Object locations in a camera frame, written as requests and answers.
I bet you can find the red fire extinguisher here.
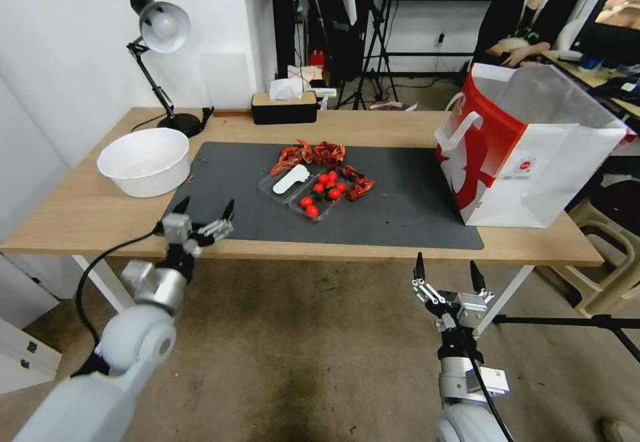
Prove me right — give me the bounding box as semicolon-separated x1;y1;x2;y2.
308;41;327;71

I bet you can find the black computer monitor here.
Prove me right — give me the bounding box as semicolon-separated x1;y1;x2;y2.
569;0;640;65

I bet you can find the white tissue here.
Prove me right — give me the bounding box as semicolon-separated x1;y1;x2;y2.
268;79;304;103

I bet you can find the wooden office desk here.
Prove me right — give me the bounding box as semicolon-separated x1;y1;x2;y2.
541;49;640;118

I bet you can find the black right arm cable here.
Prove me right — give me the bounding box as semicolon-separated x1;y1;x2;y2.
449;311;516;442

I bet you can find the wooden table with white legs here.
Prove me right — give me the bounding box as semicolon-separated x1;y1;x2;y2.
0;107;606;337

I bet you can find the white cabinet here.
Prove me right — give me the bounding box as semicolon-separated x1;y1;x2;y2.
0;251;64;396

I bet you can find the black camera tripod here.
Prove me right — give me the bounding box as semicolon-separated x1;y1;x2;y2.
331;0;402;111

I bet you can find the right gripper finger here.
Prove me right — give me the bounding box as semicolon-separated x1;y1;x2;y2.
469;260;497;308
411;251;450;314

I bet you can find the black and silver desk lamp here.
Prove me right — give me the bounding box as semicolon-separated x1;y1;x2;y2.
125;0;203;139

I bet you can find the clear disposable takeout box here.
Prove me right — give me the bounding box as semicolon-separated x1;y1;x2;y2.
257;163;352;223

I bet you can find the dark grey table mat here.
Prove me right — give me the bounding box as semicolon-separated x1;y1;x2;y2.
159;141;486;251

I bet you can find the red and white delivery bag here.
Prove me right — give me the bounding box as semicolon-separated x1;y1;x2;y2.
433;61;639;229

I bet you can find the cardboard box with red tape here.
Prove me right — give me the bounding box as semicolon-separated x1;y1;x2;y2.
287;63;327;89

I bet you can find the black stand with long bar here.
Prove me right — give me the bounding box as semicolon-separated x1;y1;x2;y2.
491;313;640;364

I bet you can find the white plastic bowl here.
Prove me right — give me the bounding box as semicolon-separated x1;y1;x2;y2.
96;127;191;199

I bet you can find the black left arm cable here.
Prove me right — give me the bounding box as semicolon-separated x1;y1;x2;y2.
69;225;167;378

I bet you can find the white flat plastic piece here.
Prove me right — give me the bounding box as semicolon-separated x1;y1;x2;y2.
272;163;311;195

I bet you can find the person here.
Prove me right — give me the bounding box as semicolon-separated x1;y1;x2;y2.
471;0;574;68

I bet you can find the beige plastic stool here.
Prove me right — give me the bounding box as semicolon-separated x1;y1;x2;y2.
563;195;640;319

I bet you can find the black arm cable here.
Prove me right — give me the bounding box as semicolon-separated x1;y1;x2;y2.
449;311;516;442
69;225;167;378

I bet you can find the black tissue box wooden lid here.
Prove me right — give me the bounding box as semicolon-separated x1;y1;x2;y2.
251;91;320;126

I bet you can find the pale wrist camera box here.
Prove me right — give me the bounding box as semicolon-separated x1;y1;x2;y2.
451;291;489;321
161;213;194;246

